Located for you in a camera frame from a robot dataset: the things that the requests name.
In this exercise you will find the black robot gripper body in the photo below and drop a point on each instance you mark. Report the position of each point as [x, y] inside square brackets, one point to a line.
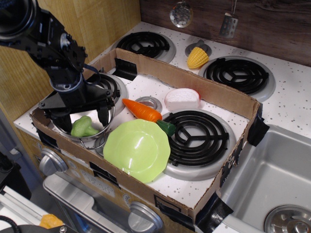
[83, 96]

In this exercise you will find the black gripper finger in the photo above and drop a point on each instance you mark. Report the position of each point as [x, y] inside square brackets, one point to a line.
[103, 115]
[62, 122]

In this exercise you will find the small steel pot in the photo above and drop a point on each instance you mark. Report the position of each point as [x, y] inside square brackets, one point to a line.
[96, 124]

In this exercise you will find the green toy broccoli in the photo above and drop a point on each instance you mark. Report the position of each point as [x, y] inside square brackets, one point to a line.
[83, 127]

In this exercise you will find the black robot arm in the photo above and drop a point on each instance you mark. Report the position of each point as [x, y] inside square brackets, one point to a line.
[25, 26]

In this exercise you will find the front left black burner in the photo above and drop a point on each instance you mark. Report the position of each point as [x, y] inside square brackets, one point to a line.
[119, 94]

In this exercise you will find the black burner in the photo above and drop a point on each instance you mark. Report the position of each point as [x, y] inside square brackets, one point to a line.
[150, 44]
[244, 74]
[119, 94]
[200, 145]

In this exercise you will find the brown cardboard fence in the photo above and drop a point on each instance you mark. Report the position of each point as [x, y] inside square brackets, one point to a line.
[118, 187]

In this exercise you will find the orange toy carrot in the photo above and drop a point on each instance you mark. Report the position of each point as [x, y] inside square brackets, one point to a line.
[142, 111]

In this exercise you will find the left silver stove knob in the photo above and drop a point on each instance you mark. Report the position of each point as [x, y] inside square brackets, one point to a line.
[51, 163]

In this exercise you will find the silver stove knob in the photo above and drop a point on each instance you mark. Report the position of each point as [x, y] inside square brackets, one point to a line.
[51, 163]
[142, 219]

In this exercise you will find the light green plastic plate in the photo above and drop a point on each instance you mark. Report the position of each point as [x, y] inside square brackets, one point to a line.
[139, 148]

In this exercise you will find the white toy cheese wedge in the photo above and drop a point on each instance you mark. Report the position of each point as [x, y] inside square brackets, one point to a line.
[182, 98]

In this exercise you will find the back left black burner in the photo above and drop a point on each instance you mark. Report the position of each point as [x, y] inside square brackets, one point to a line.
[150, 44]

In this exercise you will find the orange object at bottom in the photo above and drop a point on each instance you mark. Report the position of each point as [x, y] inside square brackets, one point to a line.
[50, 221]

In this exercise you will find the front right black burner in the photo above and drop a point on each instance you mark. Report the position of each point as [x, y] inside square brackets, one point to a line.
[200, 145]

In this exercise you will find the yellow toy corn cob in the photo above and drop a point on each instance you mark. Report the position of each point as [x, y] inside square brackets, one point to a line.
[197, 58]

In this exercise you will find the right silver stove knob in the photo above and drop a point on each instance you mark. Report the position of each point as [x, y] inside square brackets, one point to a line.
[142, 219]

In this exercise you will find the grey stovetop knob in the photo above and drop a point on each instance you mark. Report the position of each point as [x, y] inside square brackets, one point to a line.
[200, 44]

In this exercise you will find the hanging steel strainer ladle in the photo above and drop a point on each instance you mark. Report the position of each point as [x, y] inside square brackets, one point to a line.
[181, 14]

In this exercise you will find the back right black burner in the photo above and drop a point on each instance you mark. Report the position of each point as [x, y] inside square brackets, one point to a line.
[244, 74]

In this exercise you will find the hanging steel spatula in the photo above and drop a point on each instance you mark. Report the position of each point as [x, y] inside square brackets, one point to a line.
[230, 22]

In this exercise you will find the grey metal sink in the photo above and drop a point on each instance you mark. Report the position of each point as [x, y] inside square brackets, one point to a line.
[275, 172]

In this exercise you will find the steel sink drain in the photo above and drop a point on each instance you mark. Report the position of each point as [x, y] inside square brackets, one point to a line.
[288, 219]

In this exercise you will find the silver oven door handle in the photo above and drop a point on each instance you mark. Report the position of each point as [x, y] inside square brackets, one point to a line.
[87, 210]

